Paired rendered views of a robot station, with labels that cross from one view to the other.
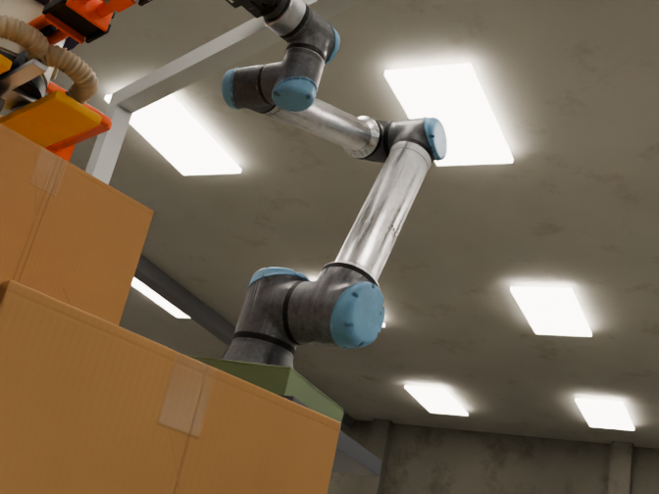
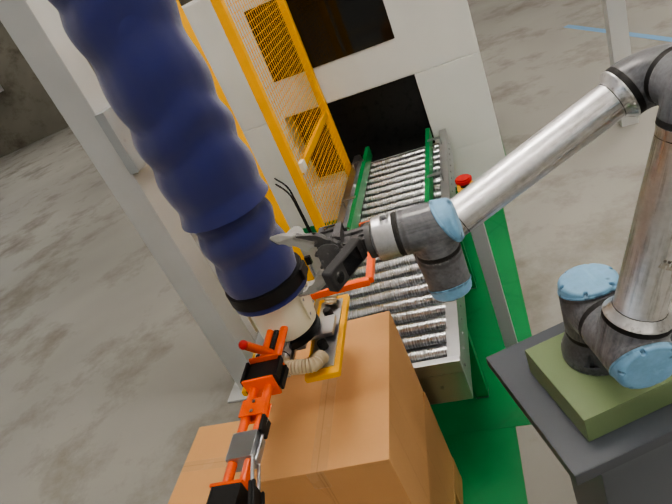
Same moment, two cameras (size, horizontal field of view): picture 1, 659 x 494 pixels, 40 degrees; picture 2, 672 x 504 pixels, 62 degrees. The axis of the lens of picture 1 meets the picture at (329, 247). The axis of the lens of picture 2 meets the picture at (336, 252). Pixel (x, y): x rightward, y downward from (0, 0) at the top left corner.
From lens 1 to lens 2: 2.13 m
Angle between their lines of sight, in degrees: 78
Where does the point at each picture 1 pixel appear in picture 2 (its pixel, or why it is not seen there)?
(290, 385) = (592, 427)
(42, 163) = (313, 479)
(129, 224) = (380, 473)
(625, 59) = not seen: outside the picture
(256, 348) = (577, 352)
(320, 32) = (427, 244)
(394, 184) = (656, 208)
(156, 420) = not seen: outside the picture
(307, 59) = (432, 274)
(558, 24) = not seen: outside the picture
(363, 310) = (640, 373)
